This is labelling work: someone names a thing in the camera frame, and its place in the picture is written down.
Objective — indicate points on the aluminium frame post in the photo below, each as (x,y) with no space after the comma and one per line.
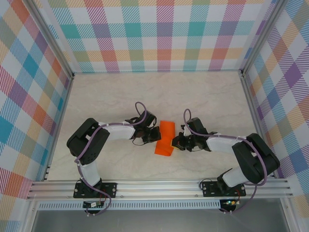
(53,38)
(262,36)

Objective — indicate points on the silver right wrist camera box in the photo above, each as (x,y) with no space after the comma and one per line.
(185,131)

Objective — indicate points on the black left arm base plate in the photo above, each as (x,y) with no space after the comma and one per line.
(111,189)

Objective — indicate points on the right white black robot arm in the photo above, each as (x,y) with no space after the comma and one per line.
(253,157)

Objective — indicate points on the orange paper sheet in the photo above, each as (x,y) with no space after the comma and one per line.
(166,130)

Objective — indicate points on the long aluminium mounting rail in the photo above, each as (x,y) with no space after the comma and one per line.
(157,188)

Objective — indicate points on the small circuit board green light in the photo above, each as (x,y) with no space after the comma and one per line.
(230,203)

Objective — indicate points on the small black circuit board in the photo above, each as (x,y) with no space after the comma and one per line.
(93,205)

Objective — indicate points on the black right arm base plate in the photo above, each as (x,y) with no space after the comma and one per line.
(206,193)

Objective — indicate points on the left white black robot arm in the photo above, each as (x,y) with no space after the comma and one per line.
(87,145)

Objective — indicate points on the aluminium side rail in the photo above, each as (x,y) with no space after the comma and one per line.
(64,108)
(253,108)

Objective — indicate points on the grey metal panel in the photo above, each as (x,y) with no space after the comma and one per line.
(157,222)

